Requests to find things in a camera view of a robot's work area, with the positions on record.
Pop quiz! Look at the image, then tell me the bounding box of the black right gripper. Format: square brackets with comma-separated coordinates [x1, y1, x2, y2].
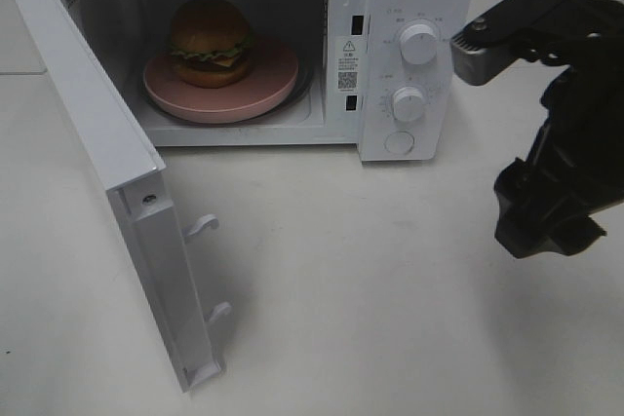
[494, 0, 623, 259]

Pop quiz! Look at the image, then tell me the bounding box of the round white door button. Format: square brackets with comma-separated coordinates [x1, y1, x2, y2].
[384, 132, 415, 156]

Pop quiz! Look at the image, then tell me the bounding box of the pink round plate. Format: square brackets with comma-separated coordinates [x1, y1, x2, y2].
[143, 38, 299, 124]

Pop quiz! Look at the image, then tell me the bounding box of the white microwave door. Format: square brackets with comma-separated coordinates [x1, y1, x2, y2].
[15, 0, 231, 392]

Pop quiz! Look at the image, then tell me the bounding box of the burger with lettuce and cheese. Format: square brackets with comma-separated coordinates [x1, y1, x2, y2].
[168, 0, 254, 89]

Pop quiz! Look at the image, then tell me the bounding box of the lower white timer knob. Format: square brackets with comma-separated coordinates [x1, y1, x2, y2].
[391, 87, 426, 123]

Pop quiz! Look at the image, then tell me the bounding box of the upper white power knob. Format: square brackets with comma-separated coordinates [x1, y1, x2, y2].
[397, 19, 440, 65]

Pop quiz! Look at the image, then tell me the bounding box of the white microwave oven body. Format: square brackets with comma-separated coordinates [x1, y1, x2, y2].
[65, 0, 470, 161]

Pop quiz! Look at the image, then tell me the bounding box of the glass microwave turntable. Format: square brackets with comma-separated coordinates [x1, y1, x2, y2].
[143, 60, 313, 125]

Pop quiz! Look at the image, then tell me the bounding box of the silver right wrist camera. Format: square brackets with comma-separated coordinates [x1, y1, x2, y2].
[450, 0, 565, 86]

